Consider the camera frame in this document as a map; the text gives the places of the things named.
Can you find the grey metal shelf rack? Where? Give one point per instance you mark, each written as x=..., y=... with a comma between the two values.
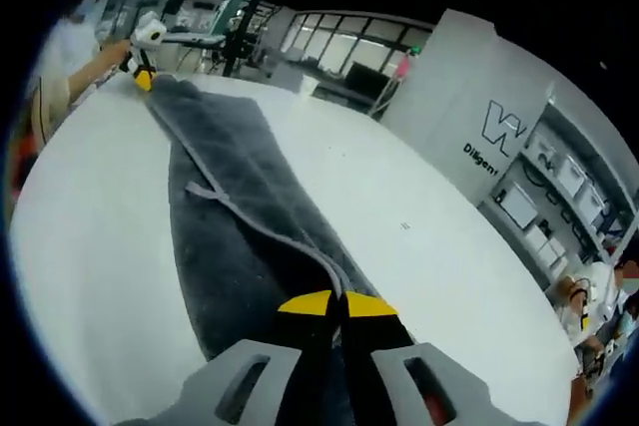
x=589, y=166

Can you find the green edged light panel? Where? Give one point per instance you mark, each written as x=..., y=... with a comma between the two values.
x=232, y=4

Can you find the black metal stand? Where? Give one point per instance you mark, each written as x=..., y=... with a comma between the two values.
x=237, y=37

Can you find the group of white storage boxes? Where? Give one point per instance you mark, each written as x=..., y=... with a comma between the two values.
x=571, y=176

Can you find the grey towel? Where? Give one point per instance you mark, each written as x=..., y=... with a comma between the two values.
x=239, y=196

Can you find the green exit sign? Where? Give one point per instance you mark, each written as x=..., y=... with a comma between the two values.
x=415, y=51

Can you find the pink hanging object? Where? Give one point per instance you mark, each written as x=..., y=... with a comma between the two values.
x=405, y=67

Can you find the black monitor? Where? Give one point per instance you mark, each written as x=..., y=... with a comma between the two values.
x=367, y=77

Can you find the person's own upper body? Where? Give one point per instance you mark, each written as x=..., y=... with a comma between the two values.
x=65, y=47

